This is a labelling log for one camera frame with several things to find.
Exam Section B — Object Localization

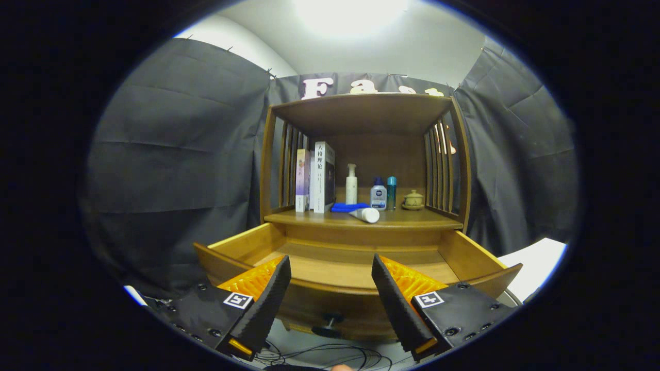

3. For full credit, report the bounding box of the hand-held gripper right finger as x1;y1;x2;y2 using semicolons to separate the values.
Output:
371;254;521;361

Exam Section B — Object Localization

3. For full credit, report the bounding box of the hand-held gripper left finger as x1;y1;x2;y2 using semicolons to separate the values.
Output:
150;255;292;361

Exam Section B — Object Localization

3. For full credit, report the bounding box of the wooden drawer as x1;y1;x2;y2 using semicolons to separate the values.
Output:
193;223;524;341

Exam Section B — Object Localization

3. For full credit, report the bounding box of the black drawer knob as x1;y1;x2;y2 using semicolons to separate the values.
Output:
312;313;345;339

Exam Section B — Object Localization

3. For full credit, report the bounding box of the white squeeze tube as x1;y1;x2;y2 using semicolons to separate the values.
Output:
349;207;381;224

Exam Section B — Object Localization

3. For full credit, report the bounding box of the wooden cabinet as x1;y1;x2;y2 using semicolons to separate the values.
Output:
259;93;472;243

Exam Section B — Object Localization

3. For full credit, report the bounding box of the white bottle with blue cap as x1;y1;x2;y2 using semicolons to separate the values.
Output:
370;177;387;211

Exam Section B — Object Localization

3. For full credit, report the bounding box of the white pump bottle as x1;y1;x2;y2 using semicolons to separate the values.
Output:
345;163;358;205

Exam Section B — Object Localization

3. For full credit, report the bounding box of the purple book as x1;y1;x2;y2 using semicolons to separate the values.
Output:
295;149;311;213

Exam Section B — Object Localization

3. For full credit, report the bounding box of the white and black book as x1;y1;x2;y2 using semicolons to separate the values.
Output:
311;141;336;214

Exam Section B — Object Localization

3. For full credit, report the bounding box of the white and grey box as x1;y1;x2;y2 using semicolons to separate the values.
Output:
498;237;568;305

